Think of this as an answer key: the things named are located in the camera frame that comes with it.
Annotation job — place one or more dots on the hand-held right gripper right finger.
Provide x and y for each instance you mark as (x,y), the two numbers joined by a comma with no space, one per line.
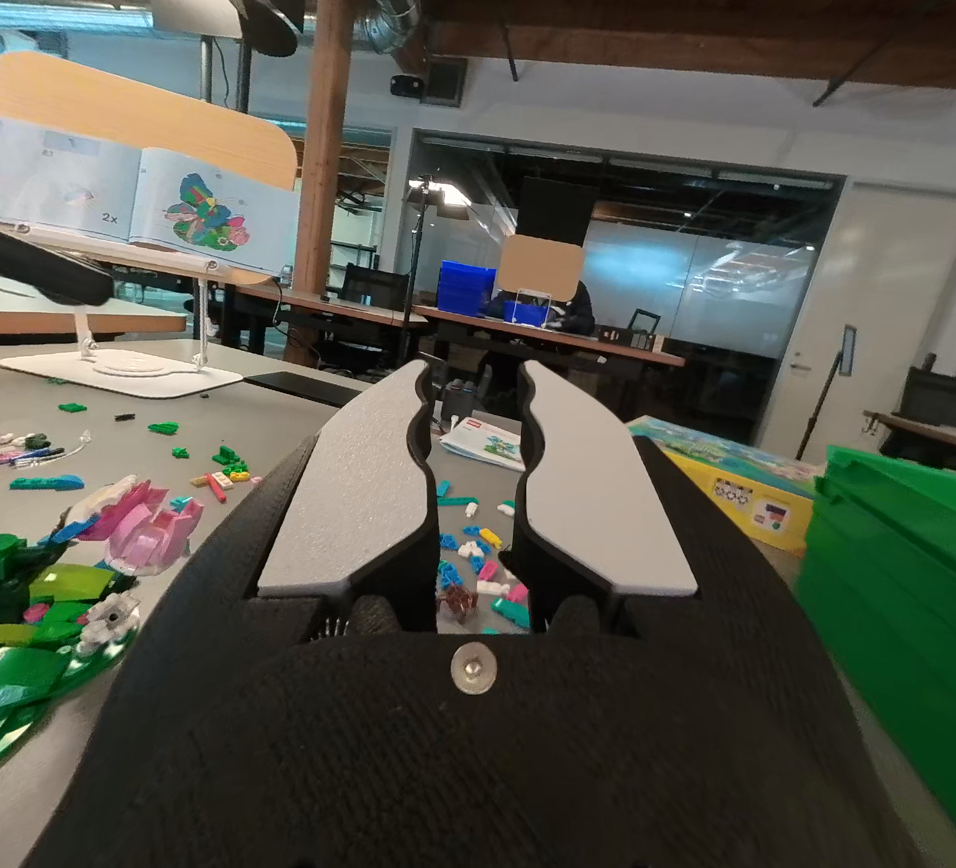
(597,502)

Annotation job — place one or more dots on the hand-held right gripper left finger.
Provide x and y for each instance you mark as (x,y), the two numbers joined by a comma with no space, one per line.
(351,502)

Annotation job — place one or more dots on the open lego instruction booklet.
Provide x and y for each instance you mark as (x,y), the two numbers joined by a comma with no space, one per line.
(97,188)

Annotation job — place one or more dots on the pile of loose lego bricks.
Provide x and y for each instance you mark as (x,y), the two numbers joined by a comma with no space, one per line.
(491,536)

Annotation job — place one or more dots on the yellow lego box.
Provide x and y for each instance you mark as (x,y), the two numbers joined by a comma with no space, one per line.
(732,504)

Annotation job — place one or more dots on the small brown lego assembly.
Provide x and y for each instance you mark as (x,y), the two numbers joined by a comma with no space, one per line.
(459,601)

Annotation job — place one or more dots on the clear lego piece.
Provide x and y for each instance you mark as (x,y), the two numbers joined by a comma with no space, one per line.
(78,444)

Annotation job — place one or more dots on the small multicolour lego piece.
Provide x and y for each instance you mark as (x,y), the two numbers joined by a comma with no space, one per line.
(30,451)

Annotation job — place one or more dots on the teal lego plate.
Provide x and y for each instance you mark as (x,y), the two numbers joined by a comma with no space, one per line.
(45,483)

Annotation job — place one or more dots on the pink lego lotus flower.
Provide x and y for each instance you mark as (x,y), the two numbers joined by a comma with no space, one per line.
(142,532)

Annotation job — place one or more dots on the small white lego flower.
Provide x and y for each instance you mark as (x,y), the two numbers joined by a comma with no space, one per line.
(108,621)

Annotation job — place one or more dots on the green lego lily pad assembly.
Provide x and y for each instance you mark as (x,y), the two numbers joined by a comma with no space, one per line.
(60,580)

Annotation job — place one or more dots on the tan edged table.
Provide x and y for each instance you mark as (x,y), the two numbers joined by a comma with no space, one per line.
(112,323)

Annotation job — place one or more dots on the closed instruction booklets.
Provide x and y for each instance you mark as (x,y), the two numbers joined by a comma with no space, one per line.
(478,444)

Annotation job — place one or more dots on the long wooden desk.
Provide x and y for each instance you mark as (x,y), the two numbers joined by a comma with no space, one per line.
(620,349)

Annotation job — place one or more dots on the blue bin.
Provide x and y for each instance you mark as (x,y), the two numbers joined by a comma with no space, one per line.
(526,314)

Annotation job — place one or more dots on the black tripod stand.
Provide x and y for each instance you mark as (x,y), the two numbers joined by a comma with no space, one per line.
(820,412)

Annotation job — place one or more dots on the stack of blue bins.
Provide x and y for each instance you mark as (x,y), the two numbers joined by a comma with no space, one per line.
(467,286)

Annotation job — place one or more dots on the stack of green bins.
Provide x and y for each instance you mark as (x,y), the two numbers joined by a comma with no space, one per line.
(881,584)

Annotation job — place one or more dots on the wooden pillar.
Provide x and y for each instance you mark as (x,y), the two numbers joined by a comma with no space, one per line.
(325,136)

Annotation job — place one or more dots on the wooden side desk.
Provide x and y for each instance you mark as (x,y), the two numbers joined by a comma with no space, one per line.
(911,427)

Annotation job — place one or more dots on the black computer monitor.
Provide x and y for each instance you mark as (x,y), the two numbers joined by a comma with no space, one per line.
(930,396)

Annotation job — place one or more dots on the black wall speaker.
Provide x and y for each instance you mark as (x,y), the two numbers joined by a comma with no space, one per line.
(408,85)

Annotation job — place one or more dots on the wall vent grille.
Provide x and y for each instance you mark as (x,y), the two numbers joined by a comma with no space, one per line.
(445,82)

